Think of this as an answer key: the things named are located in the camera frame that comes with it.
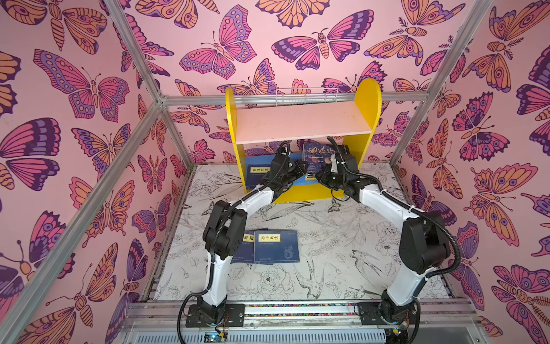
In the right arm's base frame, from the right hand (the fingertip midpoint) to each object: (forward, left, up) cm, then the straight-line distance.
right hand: (316, 171), depth 90 cm
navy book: (+6, +26, -4) cm, 27 cm away
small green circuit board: (-56, +38, -23) cm, 71 cm away
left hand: (+3, +2, +3) cm, 5 cm away
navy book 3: (-28, +29, -18) cm, 44 cm away
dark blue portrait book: (+8, 0, +2) cm, 8 cm away
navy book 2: (-26, +19, -16) cm, 36 cm away
